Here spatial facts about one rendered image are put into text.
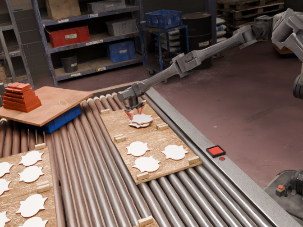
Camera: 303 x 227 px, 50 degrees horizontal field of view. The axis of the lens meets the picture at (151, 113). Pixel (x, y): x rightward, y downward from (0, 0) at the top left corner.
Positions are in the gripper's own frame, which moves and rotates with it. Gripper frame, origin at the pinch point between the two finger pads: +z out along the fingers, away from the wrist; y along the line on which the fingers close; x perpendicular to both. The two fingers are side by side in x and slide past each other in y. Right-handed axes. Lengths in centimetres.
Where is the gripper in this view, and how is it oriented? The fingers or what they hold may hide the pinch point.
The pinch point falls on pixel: (135, 116)
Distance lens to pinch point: 205.6
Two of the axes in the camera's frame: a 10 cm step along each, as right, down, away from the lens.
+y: 6.2, -4.0, 6.8
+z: 0.9, 8.9, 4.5
